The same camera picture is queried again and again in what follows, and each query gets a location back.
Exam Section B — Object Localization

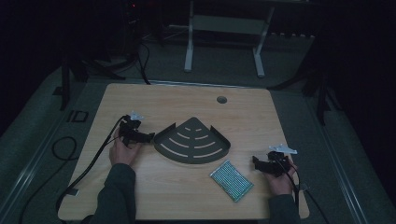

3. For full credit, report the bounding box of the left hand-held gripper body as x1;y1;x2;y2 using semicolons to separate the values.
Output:
119;110;145;147

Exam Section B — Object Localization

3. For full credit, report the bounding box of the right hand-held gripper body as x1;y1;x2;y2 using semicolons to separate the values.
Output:
263;143;299;178

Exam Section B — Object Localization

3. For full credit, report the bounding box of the green perforated board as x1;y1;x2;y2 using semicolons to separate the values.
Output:
208;159;255;203

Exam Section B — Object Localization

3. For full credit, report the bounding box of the dark grey corner shelf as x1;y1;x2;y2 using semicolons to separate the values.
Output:
152;116;232;165

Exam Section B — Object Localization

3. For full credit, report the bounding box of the person's right hand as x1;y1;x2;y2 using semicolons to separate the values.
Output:
263;158;299;197

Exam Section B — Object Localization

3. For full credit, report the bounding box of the person's left hand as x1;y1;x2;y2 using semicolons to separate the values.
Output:
108;128;143;168

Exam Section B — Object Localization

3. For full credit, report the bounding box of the black stand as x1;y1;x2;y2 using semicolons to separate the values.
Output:
51;51;127;112
270;46;344;127

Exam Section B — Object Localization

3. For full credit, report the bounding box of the white metal stand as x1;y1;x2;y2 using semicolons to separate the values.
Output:
183;0;276;78

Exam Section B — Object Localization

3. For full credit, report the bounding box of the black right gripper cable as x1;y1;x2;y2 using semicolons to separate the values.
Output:
276;158;331;224

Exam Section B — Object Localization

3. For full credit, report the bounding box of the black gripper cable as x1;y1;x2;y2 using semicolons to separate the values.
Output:
276;158;331;224
55;114;131;222

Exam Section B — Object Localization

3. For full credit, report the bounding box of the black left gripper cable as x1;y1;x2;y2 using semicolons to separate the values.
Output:
55;114;131;222

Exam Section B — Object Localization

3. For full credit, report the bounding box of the black hanging cable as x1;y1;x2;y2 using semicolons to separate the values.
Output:
136;40;152;86

